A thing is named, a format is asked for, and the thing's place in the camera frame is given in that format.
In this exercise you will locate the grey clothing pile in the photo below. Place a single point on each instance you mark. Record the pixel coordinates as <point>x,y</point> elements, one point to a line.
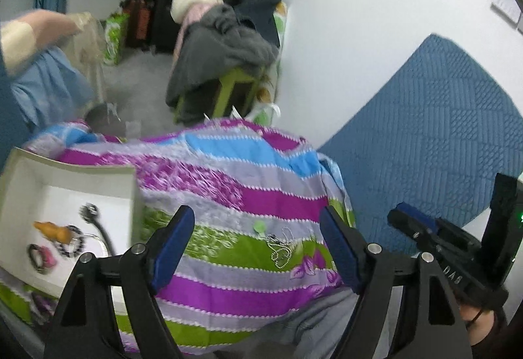
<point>212,44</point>

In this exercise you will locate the blue textured mat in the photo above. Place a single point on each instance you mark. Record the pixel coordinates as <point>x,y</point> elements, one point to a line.
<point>429,138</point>

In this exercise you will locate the black suitcase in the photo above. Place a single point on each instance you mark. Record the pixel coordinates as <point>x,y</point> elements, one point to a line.
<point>161,16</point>

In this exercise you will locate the beige pink cloth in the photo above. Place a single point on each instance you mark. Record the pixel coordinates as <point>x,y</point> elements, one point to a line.
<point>32,32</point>

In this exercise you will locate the green stool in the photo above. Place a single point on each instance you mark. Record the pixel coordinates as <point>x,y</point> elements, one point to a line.
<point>235,78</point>

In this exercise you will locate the red suitcase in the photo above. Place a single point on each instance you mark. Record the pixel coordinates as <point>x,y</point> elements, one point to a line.
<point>137,22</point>

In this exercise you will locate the person's right forearm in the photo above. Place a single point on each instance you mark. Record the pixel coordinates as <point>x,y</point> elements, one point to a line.
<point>496,338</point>

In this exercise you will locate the green patterned bag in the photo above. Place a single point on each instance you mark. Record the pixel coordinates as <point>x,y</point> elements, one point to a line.
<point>114,38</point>

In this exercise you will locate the white plastic bag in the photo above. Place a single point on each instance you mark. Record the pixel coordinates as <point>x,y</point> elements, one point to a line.
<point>269,112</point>

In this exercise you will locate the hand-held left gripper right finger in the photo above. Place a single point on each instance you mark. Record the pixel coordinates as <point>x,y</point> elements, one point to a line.
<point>341,249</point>

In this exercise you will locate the clear plastic bag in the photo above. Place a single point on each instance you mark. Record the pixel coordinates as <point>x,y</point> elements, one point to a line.
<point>92,52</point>

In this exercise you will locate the floral folded mattress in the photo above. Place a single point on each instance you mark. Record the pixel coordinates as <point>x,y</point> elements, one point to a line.
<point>280,40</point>

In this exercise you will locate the light blue cloth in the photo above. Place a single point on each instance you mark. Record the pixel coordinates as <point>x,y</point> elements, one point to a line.
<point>53,85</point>

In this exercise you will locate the person's grey trousers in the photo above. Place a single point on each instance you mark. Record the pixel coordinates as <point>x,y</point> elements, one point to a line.
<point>318,326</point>

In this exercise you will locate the white cardboard box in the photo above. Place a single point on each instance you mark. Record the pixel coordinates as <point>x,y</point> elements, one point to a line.
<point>81,175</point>

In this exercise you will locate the striped floral blanket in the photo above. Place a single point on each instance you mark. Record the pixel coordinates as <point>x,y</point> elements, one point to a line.
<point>245,195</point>

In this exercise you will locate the person's right hand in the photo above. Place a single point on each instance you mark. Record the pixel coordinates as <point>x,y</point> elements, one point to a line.
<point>478,326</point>

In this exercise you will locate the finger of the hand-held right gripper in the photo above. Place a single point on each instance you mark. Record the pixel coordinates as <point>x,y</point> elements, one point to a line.
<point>410,230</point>
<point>414,214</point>

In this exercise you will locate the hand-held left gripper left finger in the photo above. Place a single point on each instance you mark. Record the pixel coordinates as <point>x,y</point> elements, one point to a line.
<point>173,249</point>

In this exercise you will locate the orange wooden pendant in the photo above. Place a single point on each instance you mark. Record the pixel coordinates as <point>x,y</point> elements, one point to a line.
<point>51,230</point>

